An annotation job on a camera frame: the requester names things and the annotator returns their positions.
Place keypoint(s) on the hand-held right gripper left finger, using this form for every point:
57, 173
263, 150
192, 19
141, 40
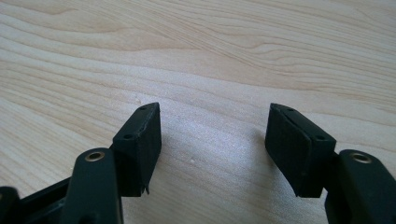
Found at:
137, 155

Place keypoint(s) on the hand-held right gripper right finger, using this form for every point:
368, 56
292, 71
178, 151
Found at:
295, 155

